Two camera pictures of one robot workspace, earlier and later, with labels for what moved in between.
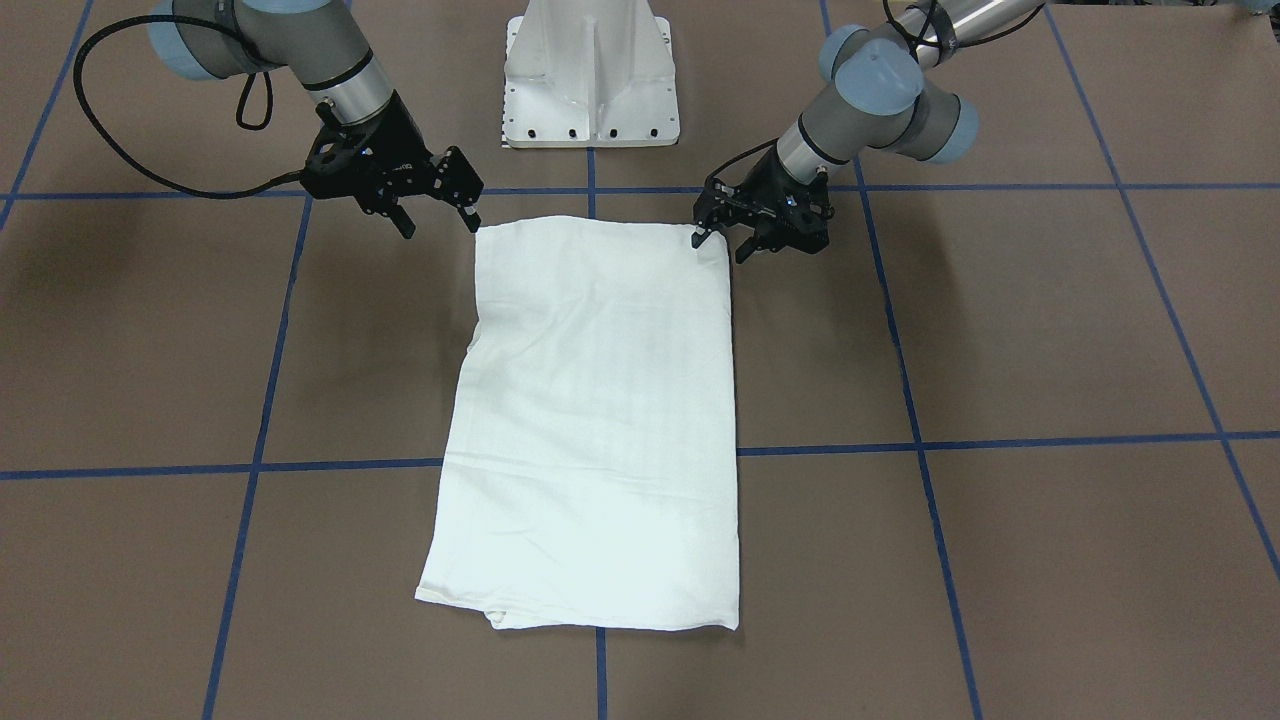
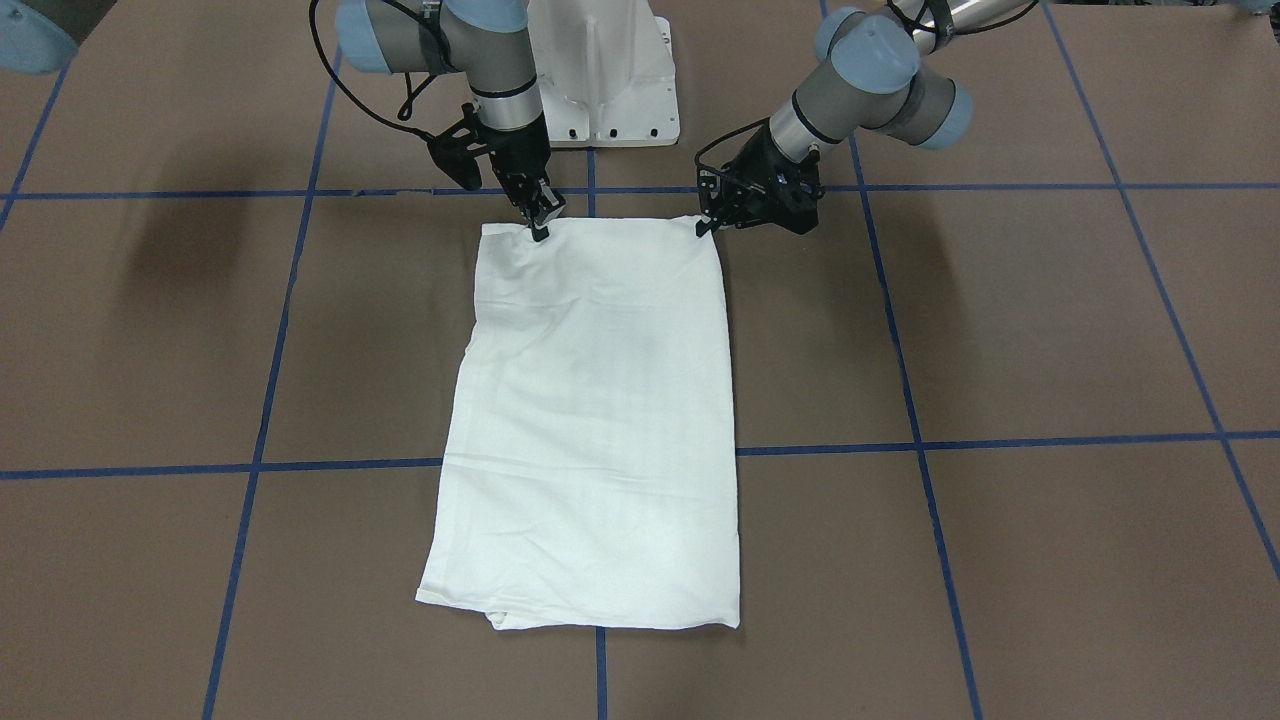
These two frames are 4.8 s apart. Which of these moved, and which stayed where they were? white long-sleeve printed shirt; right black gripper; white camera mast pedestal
Moved: right black gripper
Stayed: white long-sleeve printed shirt; white camera mast pedestal
